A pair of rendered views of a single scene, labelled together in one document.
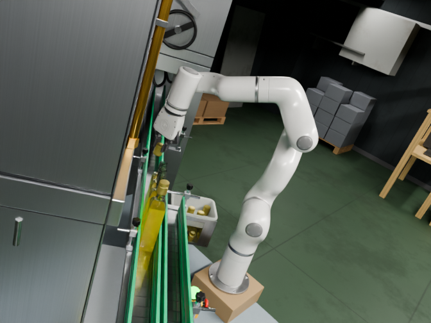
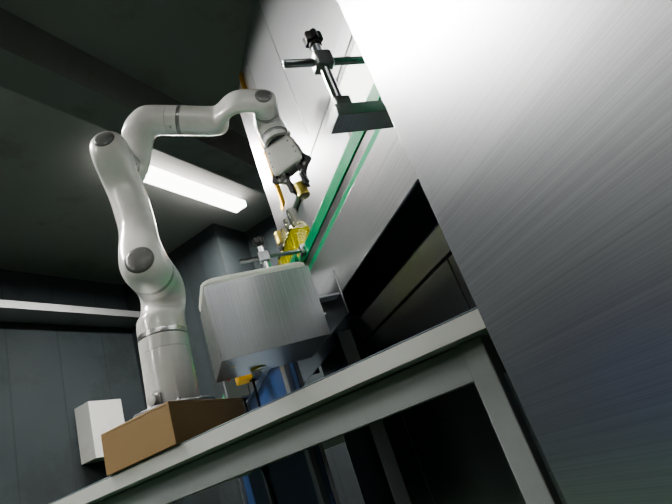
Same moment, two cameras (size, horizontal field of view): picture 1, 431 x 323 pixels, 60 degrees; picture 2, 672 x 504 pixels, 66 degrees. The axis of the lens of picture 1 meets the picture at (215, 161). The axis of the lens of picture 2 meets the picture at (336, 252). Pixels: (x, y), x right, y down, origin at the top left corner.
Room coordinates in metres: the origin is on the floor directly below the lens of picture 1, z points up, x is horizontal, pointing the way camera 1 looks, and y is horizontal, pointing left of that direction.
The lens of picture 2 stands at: (2.60, 0.08, 0.60)
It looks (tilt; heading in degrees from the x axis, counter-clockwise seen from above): 22 degrees up; 172
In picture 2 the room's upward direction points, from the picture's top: 20 degrees counter-clockwise
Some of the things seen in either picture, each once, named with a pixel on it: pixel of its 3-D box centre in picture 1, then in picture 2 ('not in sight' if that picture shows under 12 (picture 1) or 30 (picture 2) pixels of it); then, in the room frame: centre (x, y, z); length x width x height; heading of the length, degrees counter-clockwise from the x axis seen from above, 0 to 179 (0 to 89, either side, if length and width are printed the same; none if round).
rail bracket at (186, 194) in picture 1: (181, 195); (273, 258); (1.38, 0.09, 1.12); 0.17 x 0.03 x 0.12; 105
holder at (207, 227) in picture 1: (183, 218); (274, 321); (1.51, 0.05, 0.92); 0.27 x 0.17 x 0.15; 105
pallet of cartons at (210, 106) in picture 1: (190, 103); not in sight; (5.59, 0.69, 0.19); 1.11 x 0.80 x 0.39; 146
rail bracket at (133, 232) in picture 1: (126, 233); not in sight; (1.03, 0.20, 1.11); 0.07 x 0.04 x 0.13; 105
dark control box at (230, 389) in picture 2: not in sight; (235, 390); (0.71, -0.16, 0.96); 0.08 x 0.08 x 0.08; 15
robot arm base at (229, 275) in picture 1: (235, 263); (169, 375); (1.32, -0.23, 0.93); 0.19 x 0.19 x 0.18
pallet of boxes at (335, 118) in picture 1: (332, 114); not in sight; (6.90, -1.73, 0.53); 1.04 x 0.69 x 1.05; 56
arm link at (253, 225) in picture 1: (250, 229); (159, 300); (1.28, -0.23, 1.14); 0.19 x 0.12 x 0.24; 0
